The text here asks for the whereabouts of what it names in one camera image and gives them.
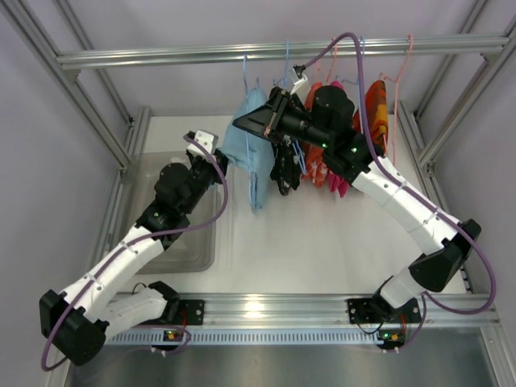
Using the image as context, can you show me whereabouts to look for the slotted cable duct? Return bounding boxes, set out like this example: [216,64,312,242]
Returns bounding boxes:
[104,326,408,347]

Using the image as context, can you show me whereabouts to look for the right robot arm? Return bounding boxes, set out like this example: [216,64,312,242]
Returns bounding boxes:
[233,85,481,322]

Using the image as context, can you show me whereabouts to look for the pink hanger rightmost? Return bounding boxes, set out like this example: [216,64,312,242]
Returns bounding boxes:
[380,34,414,165]

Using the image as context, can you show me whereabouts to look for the light blue trousers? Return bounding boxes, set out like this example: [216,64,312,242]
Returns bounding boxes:
[220,86,274,213]

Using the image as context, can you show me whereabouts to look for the clear plastic bin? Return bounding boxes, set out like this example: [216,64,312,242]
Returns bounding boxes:
[112,151,223,274]

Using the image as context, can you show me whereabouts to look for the pink hanger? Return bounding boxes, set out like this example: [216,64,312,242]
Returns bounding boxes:
[314,44,338,85]
[380,34,414,165]

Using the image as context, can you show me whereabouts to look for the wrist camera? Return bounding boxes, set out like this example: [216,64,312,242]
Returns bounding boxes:
[187,130,218,156]
[288,65,311,99]

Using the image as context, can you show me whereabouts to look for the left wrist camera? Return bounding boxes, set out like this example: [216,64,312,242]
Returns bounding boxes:
[187,130,218,156]

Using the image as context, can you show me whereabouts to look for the aluminium hanging rail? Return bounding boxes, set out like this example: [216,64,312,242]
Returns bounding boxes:
[57,34,510,71]

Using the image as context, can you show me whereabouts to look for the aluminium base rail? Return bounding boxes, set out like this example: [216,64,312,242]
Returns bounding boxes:
[181,293,501,329]

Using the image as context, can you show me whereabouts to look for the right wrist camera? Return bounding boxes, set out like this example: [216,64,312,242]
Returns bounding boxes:
[288,65,311,99]

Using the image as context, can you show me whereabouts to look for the light blue wire hanger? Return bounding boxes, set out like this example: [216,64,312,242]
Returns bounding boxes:
[243,56,258,213]

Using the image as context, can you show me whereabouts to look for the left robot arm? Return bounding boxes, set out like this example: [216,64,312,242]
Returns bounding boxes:
[39,150,228,372]

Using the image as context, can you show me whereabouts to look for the orange yellow patterned garment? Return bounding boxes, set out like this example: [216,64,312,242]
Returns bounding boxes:
[365,80,389,154]

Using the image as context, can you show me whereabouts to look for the orange red patterned garment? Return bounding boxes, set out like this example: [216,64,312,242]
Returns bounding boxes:
[302,81,328,188]

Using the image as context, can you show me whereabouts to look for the magenta garment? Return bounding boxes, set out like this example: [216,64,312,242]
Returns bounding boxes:
[327,81,349,198]

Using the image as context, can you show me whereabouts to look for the left aluminium frame post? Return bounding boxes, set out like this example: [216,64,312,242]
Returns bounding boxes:
[1,1,131,171]

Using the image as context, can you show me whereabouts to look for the pink hanger middle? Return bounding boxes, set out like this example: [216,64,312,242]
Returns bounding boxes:
[314,44,338,85]

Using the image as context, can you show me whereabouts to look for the black white patterned garment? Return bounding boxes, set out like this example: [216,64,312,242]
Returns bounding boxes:
[270,136,302,196]

